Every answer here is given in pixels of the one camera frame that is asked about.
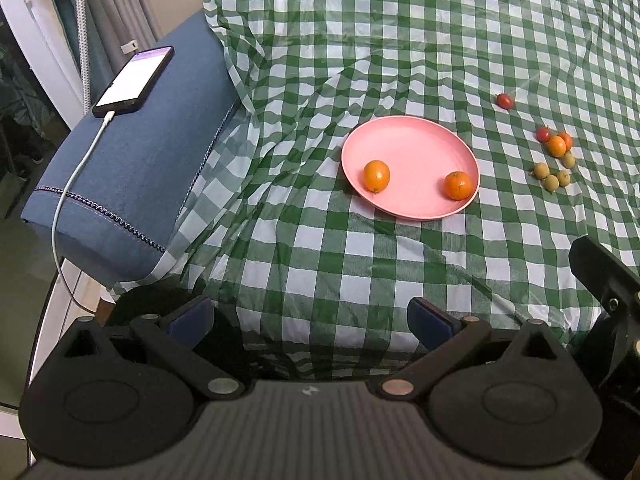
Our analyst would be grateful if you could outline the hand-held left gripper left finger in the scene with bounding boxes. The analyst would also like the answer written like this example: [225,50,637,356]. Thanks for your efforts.
[61,296,247,401]

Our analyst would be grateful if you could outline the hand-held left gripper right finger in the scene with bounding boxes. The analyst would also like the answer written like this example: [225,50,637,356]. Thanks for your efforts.
[367,297,564,401]

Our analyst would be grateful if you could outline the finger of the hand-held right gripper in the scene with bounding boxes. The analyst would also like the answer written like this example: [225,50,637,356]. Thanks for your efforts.
[568,236,640,318]

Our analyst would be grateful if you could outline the pink plate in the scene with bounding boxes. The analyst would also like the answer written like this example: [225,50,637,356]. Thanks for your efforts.
[341,115,481,221]

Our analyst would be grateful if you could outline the round orange tangerine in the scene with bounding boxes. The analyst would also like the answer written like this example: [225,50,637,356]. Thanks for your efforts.
[444,171,474,201]

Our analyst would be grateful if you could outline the oval orange kumquat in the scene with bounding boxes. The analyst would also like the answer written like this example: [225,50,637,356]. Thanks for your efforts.
[363,160,391,194]

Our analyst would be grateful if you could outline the blue cushion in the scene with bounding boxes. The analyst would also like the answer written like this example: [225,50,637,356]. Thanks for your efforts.
[20,10,242,288]

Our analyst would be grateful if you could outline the black smartphone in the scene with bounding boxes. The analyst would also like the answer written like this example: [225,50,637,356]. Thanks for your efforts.
[91,46,175,119]

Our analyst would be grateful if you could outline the green white checkered cloth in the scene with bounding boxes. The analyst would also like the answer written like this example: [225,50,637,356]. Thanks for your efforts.
[112,0,640,381]

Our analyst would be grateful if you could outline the grey curtain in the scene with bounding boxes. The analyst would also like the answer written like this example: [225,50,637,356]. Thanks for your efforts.
[80,0,207,58]

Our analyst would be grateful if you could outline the white charging cable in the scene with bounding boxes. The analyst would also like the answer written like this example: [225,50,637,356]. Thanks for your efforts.
[51,110,117,312]

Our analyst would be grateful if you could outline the white braided hose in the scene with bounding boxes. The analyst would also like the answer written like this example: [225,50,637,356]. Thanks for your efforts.
[71,0,94,107]

